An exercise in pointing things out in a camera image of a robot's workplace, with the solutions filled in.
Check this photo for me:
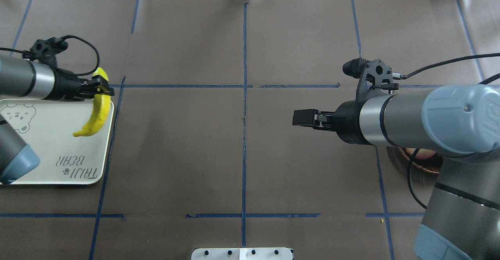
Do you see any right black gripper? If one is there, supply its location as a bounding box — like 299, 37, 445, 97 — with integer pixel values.
293, 101, 366, 145

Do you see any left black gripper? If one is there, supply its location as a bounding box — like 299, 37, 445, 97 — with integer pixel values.
52, 70, 115, 102

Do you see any yellow toy banana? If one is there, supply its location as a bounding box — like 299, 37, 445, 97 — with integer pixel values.
73, 67, 111, 137

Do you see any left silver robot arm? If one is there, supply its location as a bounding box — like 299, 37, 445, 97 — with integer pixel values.
1, 56, 115, 185

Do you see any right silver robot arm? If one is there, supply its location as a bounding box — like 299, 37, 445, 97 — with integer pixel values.
293, 84, 500, 260

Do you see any brown wicker basket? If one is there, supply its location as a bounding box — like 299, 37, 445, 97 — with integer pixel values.
386, 147, 443, 175

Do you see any white bear-print tray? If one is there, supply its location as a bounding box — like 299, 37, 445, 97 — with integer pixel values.
0, 98, 114, 185

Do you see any peach-coloured toy apple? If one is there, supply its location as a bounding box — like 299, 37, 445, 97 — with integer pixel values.
404, 148, 436, 160

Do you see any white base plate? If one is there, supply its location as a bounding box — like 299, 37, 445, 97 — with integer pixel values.
191, 247, 294, 260

